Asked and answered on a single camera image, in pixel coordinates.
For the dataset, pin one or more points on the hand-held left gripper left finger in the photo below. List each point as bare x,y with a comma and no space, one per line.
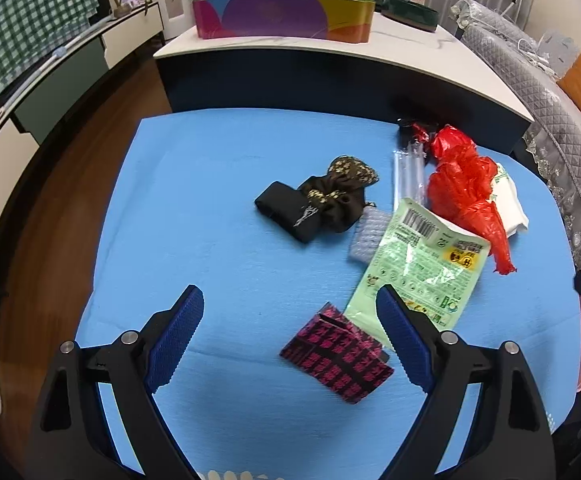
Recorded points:
178,340

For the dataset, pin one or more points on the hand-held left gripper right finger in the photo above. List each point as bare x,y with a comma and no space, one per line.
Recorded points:
403,335

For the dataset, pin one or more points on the dark floral fabric scrunchie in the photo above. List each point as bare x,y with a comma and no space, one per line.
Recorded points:
338,200

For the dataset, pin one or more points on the pink and black patterned packet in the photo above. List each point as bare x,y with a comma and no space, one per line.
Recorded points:
338,357

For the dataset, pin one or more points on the green plastic snack bag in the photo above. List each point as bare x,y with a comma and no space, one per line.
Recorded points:
420,265

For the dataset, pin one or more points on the bubble wrap piece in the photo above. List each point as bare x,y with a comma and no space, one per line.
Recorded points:
368,237

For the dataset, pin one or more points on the white plastic bag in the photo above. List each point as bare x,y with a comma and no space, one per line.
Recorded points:
510,202

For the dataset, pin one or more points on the clear plastic tube wrapper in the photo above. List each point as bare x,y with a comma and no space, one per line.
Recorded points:
409,177

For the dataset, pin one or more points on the red plastic bag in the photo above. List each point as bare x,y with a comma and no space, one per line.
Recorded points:
463,185

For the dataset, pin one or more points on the black folded cloth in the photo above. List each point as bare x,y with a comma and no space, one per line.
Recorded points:
285,207

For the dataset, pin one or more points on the grey quilted sofa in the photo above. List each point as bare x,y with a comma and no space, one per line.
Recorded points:
535,100

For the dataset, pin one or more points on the red and black wrapper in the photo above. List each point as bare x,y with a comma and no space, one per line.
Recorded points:
418,132

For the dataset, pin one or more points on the white top coffee table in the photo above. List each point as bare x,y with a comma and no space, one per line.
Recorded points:
320,80

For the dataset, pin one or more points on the white and green cabinet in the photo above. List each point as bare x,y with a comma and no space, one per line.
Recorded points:
60,90

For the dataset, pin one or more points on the green round bowl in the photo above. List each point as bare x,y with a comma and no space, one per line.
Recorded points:
413,12

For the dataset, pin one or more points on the colourful tin box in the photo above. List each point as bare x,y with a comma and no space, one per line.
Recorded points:
280,15

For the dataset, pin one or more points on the green checkered cloth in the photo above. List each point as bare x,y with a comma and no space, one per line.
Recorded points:
15,35

